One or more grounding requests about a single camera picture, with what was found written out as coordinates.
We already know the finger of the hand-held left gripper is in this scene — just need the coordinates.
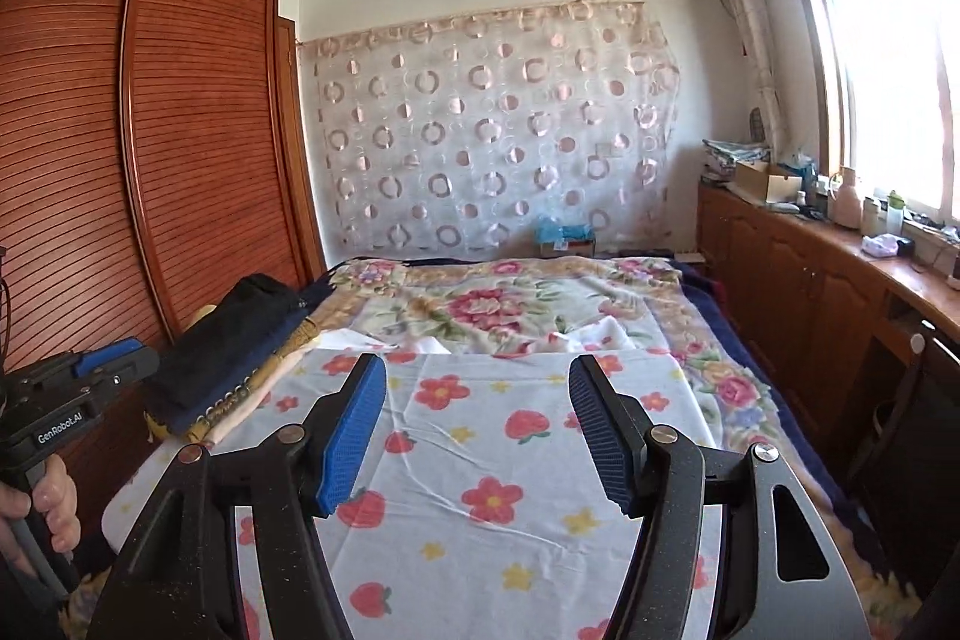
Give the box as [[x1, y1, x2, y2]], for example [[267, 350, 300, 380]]
[[75, 338, 145, 372]]

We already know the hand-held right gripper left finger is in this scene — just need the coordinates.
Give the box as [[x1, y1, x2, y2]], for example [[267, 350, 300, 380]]
[[86, 353, 389, 640]]

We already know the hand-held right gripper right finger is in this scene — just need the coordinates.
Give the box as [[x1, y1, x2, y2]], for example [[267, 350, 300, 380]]
[[568, 353, 875, 640]]

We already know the black printed t-shirt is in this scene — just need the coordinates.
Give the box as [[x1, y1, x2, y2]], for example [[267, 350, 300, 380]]
[[142, 272, 310, 416]]

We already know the person's left hand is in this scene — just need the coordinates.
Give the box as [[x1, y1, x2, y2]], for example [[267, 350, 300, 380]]
[[0, 456, 80, 573]]

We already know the white flower-print sheet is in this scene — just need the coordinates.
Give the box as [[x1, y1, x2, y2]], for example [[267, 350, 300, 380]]
[[105, 329, 721, 640]]

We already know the floral rose blanket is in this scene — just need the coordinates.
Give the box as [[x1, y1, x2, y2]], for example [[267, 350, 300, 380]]
[[311, 256, 886, 611]]

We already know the blue box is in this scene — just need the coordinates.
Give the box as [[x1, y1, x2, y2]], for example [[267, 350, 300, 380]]
[[534, 215, 597, 259]]

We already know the brown slatted wooden wardrobe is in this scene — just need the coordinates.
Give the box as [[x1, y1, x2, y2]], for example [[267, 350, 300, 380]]
[[0, 0, 327, 536]]

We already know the low wooden cabinet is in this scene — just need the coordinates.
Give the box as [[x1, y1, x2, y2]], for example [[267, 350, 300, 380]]
[[697, 182, 960, 498]]

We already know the open cardboard box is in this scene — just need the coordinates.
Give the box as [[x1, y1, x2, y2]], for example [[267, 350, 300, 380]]
[[731, 160, 802, 205]]

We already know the stack of papers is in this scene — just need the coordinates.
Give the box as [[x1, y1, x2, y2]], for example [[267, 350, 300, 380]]
[[701, 137, 770, 184]]

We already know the dark chair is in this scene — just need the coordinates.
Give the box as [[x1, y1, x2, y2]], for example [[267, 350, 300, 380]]
[[847, 321, 960, 536]]

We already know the sheer circle-patterned curtain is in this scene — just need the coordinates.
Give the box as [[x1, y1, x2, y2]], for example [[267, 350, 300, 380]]
[[296, 0, 680, 259]]

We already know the white gathered window curtain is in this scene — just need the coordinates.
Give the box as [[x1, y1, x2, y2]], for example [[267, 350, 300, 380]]
[[705, 0, 785, 161]]

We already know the wooden framed window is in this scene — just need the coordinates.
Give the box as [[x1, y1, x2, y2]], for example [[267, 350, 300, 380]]
[[772, 0, 960, 229]]

